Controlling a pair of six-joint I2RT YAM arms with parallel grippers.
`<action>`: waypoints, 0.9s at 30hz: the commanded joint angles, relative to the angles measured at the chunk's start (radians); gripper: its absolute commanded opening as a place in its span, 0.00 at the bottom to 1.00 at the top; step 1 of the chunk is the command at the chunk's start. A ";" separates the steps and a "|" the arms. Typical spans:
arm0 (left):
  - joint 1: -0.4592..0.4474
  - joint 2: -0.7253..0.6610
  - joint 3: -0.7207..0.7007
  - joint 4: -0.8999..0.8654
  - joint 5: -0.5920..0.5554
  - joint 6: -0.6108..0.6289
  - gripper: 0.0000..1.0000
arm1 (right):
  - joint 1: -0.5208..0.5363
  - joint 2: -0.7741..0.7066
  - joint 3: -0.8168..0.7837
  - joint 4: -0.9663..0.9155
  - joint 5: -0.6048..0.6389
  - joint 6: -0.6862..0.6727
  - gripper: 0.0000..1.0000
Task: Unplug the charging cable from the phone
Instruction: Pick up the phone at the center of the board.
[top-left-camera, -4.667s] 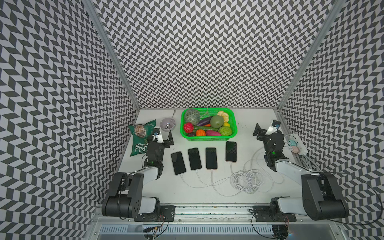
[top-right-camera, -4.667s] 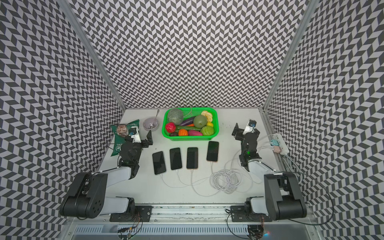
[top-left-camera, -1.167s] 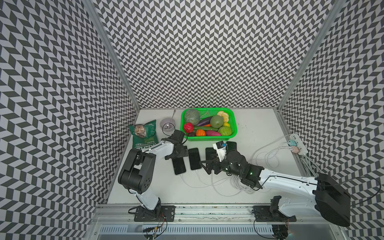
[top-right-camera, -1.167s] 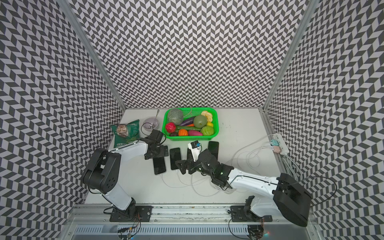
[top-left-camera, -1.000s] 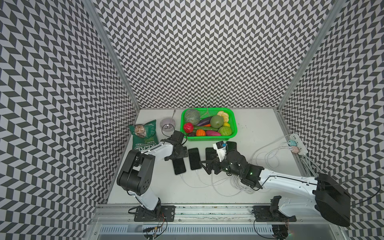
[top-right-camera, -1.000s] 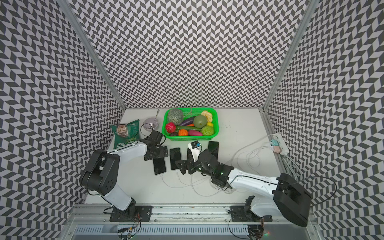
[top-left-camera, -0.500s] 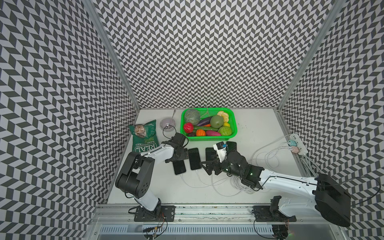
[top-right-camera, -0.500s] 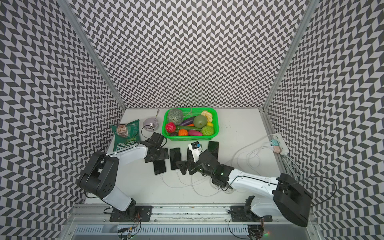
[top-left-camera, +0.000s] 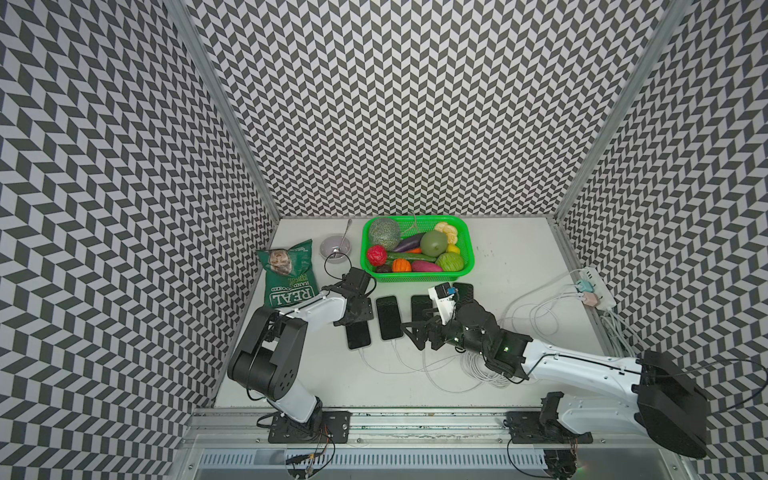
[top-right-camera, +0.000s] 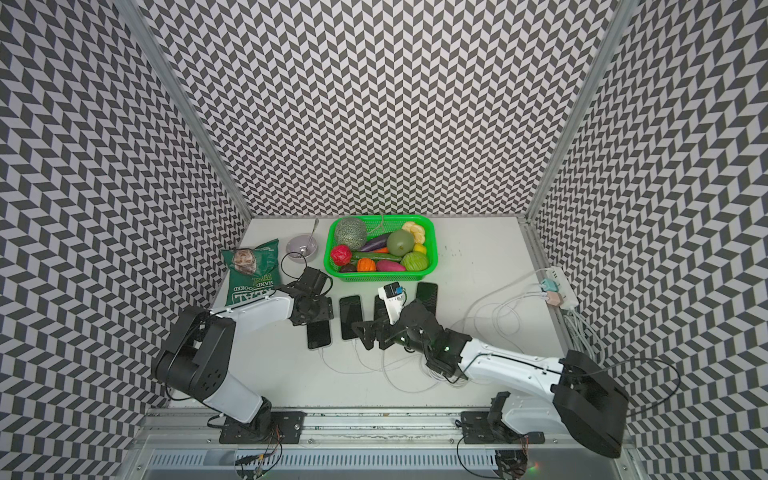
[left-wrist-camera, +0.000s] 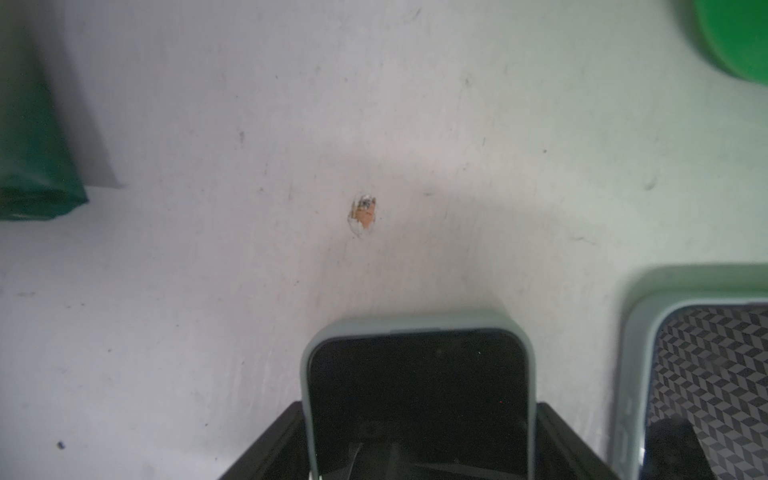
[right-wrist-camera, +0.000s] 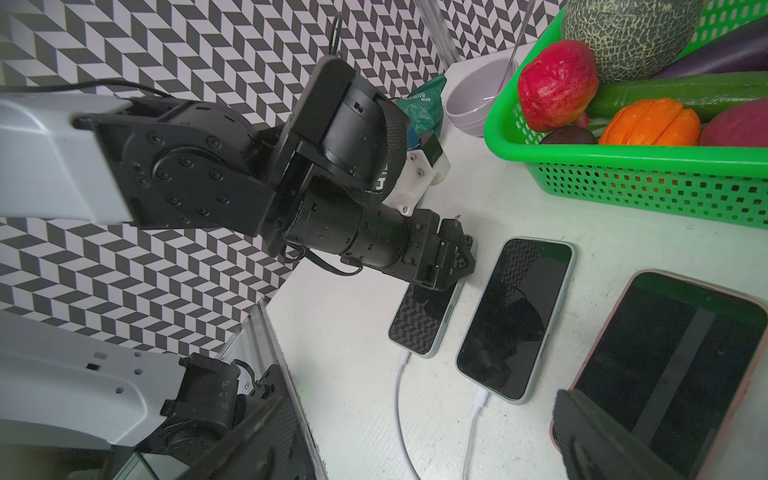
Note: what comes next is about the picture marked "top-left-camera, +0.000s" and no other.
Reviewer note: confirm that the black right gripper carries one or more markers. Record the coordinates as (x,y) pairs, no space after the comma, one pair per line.
(434,327)

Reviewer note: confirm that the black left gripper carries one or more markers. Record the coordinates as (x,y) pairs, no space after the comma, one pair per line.
(367,312)

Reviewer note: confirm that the phone light case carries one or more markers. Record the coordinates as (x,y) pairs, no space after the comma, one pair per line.
(358,335)
(389,318)

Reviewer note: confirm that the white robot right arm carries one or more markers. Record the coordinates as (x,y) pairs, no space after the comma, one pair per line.
(649,395)

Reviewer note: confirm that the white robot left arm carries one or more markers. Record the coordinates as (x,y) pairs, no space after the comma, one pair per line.
(267,357)

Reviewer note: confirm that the metal spoon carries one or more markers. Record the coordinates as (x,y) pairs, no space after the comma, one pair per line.
(344,235)

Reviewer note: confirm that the grey bowl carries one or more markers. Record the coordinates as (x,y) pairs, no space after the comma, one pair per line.
(327,246)

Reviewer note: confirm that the orange pumpkin toy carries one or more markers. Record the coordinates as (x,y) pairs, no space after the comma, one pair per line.
(401,266)

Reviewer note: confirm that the netted green melon toy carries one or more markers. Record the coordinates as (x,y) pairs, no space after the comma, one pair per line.
(385,232)

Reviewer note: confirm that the green chips bag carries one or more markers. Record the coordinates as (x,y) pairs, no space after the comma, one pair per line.
(290,278)

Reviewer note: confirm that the light green cabbage toy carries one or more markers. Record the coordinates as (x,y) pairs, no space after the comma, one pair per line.
(450,262)

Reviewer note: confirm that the purple eggplant toy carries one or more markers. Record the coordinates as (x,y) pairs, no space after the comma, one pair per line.
(408,244)

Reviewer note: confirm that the green plastic basket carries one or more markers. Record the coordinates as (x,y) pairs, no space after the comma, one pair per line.
(423,267)

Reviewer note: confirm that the green round fruit toy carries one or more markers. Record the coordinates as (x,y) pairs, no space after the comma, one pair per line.
(433,243)

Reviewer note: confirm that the cream cauliflower toy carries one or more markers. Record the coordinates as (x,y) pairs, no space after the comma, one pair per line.
(449,231)

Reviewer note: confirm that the teal usb charger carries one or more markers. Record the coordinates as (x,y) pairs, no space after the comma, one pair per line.
(584,286)

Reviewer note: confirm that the pink usb charger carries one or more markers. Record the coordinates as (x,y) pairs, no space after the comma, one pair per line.
(590,299)

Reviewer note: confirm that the white power strip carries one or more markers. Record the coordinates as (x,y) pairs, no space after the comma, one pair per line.
(607,300)

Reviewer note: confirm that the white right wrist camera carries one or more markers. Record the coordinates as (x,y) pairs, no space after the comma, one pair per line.
(443,297)

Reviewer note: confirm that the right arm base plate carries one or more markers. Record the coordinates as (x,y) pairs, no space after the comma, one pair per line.
(525,427)

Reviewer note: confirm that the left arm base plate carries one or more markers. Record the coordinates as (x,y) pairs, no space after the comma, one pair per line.
(331,426)

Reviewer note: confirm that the aluminium front rail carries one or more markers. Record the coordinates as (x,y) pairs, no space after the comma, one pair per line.
(367,428)

